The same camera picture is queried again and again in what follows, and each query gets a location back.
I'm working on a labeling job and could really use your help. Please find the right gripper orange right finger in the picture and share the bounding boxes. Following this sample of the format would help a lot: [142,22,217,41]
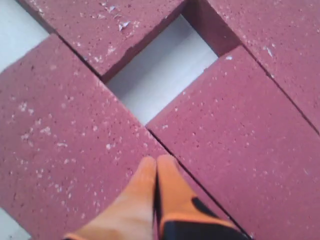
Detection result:
[157,154,247,240]

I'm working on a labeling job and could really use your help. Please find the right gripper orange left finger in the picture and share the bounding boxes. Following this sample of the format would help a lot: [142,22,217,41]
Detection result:
[63,156,157,240]

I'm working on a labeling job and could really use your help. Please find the large front red brick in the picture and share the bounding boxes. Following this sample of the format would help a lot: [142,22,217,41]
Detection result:
[0,34,169,240]

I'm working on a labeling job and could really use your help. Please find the red brick moved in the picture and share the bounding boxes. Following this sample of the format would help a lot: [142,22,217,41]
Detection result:
[147,46,320,240]

